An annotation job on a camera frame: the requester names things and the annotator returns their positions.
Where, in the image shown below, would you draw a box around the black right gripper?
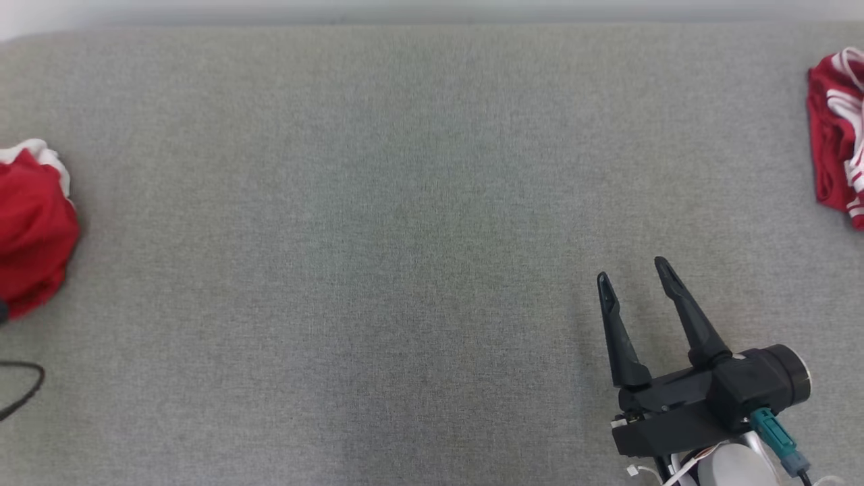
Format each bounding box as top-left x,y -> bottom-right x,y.
597,256 -> 748,460

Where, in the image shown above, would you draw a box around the red basketball jersey white sleeves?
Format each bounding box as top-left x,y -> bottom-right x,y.
806,47 -> 864,232

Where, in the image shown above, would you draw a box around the red shorts white stripe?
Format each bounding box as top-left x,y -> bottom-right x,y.
0,138 -> 81,320

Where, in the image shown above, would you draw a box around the grey fabric sofa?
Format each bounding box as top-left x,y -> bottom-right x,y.
0,20 -> 864,486

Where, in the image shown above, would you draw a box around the thin red white wires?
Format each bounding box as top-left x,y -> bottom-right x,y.
624,444 -> 718,486

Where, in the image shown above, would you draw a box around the teal right camera connector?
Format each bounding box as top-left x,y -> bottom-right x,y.
749,407 -> 811,477

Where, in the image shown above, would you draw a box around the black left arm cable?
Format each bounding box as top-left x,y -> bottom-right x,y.
0,360 -> 46,423

